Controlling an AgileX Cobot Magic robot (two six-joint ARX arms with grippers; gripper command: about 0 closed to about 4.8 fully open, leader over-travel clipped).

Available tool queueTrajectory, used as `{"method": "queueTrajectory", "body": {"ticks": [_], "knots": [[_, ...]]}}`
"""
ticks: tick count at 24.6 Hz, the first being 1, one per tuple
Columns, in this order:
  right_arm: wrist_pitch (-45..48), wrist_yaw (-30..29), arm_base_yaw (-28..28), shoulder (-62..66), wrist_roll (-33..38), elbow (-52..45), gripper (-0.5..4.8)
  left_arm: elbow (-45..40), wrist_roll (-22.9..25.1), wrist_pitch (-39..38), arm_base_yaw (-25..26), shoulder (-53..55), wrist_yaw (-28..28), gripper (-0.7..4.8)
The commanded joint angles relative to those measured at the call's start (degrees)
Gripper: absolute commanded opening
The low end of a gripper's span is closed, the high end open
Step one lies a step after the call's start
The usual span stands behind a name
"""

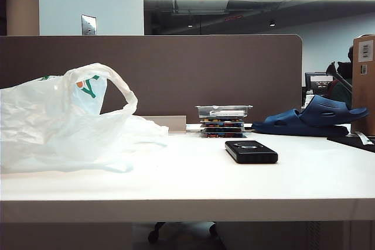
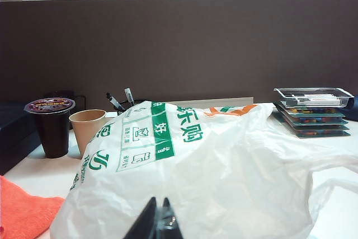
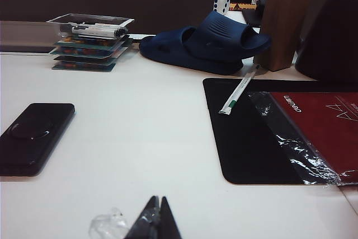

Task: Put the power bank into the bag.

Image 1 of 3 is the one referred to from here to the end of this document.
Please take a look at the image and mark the black power bank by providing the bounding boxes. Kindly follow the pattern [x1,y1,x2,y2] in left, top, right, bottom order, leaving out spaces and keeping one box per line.
[224,140,279,165]

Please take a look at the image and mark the white translucent plastic shopping bag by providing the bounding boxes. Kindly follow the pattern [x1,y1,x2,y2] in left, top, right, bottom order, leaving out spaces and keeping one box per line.
[0,62,170,174]

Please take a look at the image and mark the beige low block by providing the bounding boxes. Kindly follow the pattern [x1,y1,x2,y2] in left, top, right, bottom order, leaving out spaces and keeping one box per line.
[140,114,188,133]

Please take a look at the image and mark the colourful printed flat box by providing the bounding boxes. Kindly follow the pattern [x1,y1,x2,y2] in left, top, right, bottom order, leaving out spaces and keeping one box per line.
[200,122,245,129]
[200,132,244,139]
[201,118,246,124]
[202,127,246,133]

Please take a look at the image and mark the brown desk divider panel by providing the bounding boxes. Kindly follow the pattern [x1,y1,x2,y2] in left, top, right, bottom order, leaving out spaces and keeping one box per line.
[0,33,303,132]

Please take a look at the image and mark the dark blue rubber slipper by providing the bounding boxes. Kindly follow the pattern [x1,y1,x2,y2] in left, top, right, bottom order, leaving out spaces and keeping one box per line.
[251,108,349,138]
[298,94,369,128]

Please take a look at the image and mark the black desk monitor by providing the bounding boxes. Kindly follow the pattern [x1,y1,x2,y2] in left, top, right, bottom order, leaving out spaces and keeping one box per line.
[304,71,335,98]

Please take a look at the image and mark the grey metal bar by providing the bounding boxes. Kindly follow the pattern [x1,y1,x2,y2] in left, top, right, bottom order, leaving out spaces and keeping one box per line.
[326,61,353,90]

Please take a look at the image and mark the person in green top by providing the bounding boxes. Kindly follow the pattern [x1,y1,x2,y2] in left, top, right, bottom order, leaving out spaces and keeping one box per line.
[327,45,354,110]

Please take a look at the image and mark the black desk mat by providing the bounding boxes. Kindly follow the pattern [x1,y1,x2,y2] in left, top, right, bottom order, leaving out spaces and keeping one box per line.
[327,134,375,153]

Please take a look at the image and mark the brown cardboard box with labels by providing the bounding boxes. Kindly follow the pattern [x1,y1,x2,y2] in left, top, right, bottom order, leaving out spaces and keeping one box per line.
[350,33,375,135]

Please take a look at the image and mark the white wrapped strip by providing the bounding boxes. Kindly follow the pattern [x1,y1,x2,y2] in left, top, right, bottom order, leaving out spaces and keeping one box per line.
[355,131,375,145]

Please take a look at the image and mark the metal wall switch plate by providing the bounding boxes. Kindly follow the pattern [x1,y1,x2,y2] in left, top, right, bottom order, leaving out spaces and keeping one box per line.
[81,14,98,36]

